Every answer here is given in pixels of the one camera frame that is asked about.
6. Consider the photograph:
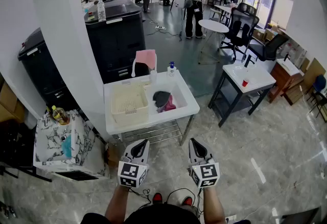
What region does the amber liquid bottle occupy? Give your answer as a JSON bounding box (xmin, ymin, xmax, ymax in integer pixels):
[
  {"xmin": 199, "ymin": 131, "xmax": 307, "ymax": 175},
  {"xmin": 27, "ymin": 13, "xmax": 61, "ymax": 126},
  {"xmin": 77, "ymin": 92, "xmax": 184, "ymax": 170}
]
[{"xmin": 52, "ymin": 105, "xmax": 70, "ymax": 126}]

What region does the brown cardboard box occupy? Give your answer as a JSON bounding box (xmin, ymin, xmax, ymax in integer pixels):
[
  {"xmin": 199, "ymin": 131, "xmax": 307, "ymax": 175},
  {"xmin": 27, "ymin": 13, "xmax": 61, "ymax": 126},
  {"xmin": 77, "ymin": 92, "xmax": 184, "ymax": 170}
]
[
  {"xmin": 252, "ymin": 26, "xmax": 284, "ymax": 42},
  {"xmin": 0, "ymin": 82, "xmax": 26, "ymax": 123}
]

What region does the wooden vanity cabinet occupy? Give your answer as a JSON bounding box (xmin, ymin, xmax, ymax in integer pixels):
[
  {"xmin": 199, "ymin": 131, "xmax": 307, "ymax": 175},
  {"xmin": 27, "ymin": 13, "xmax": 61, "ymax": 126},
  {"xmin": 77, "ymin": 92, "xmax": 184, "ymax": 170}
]
[{"xmin": 268, "ymin": 58, "xmax": 305, "ymax": 105}]

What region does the white curved faucet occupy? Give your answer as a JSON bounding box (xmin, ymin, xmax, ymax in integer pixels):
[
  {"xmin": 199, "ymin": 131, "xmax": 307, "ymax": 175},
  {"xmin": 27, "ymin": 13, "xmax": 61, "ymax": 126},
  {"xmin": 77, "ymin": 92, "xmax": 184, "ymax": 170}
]
[{"xmin": 131, "ymin": 57, "xmax": 157, "ymax": 83}]

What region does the round white table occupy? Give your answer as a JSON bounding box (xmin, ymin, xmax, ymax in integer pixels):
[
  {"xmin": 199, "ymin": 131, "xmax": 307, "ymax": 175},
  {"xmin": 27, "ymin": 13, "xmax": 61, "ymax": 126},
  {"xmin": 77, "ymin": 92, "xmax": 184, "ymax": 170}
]
[{"xmin": 198, "ymin": 19, "xmax": 230, "ymax": 65}]

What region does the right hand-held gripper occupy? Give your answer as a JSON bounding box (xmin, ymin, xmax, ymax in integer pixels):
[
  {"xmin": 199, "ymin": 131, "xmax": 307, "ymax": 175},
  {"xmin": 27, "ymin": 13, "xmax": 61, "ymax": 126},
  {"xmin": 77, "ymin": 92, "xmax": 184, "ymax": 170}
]
[{"xmin": 188, "ymin": 138, "xmax": 221, "ymax": 189}]

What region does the blue chair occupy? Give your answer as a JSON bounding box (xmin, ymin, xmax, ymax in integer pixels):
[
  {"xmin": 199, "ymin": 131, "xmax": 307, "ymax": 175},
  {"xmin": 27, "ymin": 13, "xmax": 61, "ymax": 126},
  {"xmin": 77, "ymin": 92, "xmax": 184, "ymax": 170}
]
[{"xmin": 306, "ymin": 74, "xmax": 327, "ymax": 102}]

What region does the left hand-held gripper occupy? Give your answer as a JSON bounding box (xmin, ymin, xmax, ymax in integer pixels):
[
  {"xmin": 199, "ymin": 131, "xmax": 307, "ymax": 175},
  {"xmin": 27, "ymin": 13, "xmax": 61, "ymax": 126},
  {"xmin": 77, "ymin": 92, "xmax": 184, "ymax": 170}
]
[{"xmin": 118, "ymin": 139, "xmax": 150, "ymax": 189}]

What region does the marble pattern sink cabinet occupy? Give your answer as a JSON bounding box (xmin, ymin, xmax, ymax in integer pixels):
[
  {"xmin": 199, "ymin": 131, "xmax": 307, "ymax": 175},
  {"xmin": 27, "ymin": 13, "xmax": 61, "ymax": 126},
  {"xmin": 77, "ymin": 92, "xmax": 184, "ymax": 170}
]
[{"xmin": 33, "ymin": 109, "xmax": 110, "ymax": 182}]

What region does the red cloth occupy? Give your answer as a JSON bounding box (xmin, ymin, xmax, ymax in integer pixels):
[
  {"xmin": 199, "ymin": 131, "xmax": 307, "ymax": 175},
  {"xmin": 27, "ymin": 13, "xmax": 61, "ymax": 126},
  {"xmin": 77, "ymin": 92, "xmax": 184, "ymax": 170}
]
[{"xmin": 156, "ymin": 95, "xmax": 177, "ymax": 114}]

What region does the white rectangular desk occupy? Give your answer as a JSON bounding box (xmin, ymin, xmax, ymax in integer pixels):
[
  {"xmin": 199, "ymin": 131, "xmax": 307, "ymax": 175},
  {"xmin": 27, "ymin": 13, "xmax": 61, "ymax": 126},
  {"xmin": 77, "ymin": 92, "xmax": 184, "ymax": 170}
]
[{"xmin": 213, "ymin": 4, "xmax": 240, "ymax": 22}]

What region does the large black copier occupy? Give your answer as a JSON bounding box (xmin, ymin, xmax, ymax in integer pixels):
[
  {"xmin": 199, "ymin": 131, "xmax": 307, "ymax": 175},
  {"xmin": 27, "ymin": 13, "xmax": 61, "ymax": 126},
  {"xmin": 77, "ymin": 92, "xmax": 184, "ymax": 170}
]
[{"xmin": 84, "ymin": 0, "xmax": 146, "ymax": 84}]

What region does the dark grey cloth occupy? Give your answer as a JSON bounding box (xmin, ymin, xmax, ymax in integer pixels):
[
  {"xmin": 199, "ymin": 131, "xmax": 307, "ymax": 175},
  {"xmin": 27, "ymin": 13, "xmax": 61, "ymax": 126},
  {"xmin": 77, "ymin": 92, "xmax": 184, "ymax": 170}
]
[{"xmin": 152, "ymin": 91, "xmax": 171, "ymax": 108}]

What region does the person's left forearm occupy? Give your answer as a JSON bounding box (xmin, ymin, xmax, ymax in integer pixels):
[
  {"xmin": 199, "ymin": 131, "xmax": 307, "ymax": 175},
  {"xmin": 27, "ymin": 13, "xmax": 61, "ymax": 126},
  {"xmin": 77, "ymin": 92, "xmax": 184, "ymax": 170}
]
[{"xmin": 104, "ymin": 186, "xmax": 131, "ymax": 222}]

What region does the white sink unit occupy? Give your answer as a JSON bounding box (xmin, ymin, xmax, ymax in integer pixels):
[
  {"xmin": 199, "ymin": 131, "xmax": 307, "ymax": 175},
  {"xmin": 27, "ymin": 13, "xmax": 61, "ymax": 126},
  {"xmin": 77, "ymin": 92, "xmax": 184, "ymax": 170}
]
[{"xmin": 103, "ymin": 69, "xmax": 200, "ymax": 147}]

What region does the pink cloth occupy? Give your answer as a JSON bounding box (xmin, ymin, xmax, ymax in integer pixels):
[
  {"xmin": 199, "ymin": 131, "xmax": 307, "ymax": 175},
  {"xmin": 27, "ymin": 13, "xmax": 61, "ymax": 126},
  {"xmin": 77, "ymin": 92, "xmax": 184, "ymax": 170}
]
[{"xmin": 134, "ymin": 49, "xmax": 157, "ymax": 70}]

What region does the teal cloth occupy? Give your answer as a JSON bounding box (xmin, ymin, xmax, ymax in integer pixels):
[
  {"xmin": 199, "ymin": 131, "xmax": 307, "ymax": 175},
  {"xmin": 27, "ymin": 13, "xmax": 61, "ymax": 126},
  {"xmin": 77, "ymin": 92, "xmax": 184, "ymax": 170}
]
[{"xmin": 61, "ymin": 135, "xmax": 73, "ymax": 159}]

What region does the person's black shirt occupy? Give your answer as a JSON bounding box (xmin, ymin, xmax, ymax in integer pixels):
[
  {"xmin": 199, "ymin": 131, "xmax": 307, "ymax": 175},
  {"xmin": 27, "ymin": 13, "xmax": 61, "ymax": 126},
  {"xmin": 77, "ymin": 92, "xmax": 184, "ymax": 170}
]
[{"xmin": 80, "ymin": 204, "xmax": 252, "ymax": 224}]

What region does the cream perforated basket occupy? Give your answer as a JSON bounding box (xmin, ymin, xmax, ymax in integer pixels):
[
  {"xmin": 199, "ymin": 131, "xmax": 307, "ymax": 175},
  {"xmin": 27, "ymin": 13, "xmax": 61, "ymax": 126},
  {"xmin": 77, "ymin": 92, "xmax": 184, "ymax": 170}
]
[{"xmin": 110, "ymin": 82, "xmax": 149, "ymax": 126}]

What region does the clear plastic water bottle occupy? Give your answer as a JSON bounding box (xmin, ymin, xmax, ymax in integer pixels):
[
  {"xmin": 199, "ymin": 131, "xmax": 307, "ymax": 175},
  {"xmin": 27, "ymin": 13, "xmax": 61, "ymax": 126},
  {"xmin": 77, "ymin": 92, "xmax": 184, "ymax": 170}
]
[{"xmin": 97, "ymin": 0, "xmax": 107, "ymax": 23}]

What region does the person's left shoe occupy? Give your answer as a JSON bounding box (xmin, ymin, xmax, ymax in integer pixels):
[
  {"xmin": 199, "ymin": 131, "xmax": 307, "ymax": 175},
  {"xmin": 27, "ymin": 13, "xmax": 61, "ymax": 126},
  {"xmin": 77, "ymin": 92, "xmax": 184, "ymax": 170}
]
[{"xmin": 152, "ymin": 192, "xmax": 164, "ymax": 205}]

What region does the black metal table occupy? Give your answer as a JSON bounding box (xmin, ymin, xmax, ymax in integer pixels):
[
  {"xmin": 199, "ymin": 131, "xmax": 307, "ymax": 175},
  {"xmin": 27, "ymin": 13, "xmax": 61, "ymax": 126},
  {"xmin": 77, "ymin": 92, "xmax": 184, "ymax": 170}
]
[{"xmin": 0, "ymin": 119, "xmax": 53, "ymax": 183}]

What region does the black mesh office chair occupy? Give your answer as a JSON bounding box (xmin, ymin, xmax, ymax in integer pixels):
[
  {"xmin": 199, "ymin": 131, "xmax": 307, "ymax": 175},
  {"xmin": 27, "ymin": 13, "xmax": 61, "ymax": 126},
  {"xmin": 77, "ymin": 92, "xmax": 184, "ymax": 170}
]
[
  {"xmin": 219, "ymin": 7, "xmax": 261, "ymax": 62},
  {"xmin": 236, "ymin": 2, "xmax": 258, "ymax": 15}
]

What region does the person's right forearm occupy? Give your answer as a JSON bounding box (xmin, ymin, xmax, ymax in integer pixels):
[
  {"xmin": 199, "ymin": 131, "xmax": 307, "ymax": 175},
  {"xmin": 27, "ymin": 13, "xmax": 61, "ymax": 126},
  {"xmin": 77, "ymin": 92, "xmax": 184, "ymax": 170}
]
[{"xmin": 202, "ymin": 186, "xmax": 227, "ymax": 224}]

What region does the blue-capped soap pump bottle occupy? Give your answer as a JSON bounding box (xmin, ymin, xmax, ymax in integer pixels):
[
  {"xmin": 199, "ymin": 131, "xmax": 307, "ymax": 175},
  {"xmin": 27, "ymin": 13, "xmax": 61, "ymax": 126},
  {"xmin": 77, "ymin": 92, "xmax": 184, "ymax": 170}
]
[{"xmin": 167, "ymin": 61, "xmax": 177, "ymax": 77}]

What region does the white side table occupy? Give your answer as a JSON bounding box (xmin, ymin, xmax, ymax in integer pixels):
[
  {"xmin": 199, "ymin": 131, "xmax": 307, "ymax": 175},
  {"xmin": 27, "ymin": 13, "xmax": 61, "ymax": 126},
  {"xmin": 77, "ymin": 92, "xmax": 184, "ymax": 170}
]
[{"xmin": 208, "ymin": 63, "xmax": 277, "ymax": 128}]

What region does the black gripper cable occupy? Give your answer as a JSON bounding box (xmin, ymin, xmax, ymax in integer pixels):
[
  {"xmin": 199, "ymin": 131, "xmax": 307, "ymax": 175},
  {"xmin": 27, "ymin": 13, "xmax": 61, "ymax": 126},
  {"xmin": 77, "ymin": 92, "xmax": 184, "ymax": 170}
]
[
  {"xmin": 129, "ymin": 188, "xmax": 152, "ymax": 210},
  {"xmin": 163, "ymin": 187, "xmax": 205, "ymax": 218}
]

